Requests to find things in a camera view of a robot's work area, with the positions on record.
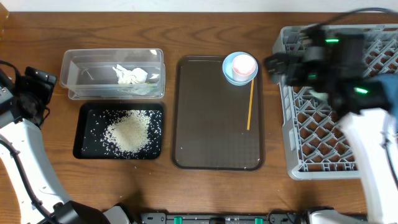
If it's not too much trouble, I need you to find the brown serving tray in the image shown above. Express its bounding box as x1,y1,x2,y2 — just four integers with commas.
172,56,265,171

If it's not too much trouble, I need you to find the yellow green snack wrapper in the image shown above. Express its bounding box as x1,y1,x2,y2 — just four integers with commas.
119,83,157,96

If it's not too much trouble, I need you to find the light blue small bowl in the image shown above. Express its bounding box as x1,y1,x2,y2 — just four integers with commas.
222,52,259,86

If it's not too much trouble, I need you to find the clear plastic bin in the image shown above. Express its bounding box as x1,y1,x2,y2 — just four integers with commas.
60,49,165,100

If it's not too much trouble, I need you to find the white napkin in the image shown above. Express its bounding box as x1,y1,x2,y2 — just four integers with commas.
113,64,148,85

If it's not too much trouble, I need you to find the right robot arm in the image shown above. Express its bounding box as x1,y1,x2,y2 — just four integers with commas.
265,26,397,223

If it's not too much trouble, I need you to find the wooden chopstick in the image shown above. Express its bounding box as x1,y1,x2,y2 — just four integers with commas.
246,79,254,131

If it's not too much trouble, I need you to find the mint green bowl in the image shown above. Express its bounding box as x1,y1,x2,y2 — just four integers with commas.
308,89,328,101

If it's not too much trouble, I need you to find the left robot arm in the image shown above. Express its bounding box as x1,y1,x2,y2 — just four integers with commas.
1,67,132,224

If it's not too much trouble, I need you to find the grey dishwasher rack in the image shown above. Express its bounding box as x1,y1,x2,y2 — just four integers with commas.
275,24,397,180

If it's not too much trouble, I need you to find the white pink cup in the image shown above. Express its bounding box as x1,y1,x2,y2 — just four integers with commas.
232,54,256,82

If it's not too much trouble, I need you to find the black plastic tray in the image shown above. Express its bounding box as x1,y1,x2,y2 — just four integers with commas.
73,103,164,160

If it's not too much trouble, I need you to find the pile of white rice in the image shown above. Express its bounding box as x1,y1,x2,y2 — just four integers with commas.
90,109,163,156

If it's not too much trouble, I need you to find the dark blue plate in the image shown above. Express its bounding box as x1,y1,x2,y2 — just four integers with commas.
364,73,397,138

